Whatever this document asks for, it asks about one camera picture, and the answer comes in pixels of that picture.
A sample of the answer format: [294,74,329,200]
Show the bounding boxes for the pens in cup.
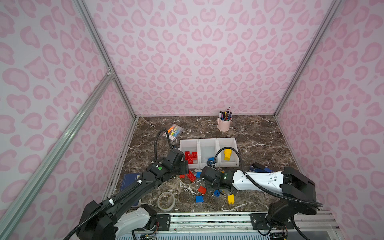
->
[218,106,232,122]

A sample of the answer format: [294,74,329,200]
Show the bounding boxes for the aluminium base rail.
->
[80,211,346,240]

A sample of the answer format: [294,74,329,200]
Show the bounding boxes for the blue stapler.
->
[250,163,273,173]

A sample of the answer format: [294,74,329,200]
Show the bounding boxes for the pink pen cup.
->
[217,118,232,132]

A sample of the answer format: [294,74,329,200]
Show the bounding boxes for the middle white plastic bin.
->
[199,139,219,168]

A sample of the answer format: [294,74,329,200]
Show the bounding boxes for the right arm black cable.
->
[212,146,324,208]

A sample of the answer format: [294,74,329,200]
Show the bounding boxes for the long red lego brick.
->
[187,171,197,183]
[185,151,192,161]

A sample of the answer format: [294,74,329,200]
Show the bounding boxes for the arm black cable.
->
[62,129,175,240]
[212,146,324,208]

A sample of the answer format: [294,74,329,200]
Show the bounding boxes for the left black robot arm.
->
[65,149,189,240]

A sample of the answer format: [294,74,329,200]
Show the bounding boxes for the highlighter marker pack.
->
[168,124,184,142]

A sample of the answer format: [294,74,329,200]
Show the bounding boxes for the clear tape roll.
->
[157,192,176,212]

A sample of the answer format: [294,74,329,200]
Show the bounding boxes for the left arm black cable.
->
[62,129,175,240]

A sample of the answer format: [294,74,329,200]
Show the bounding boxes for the blue notebook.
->
[120,173,142,208]

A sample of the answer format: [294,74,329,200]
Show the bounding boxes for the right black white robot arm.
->
[201,167,323,230]

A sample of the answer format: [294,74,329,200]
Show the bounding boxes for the right white plastic bin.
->
[215,138,240,168]

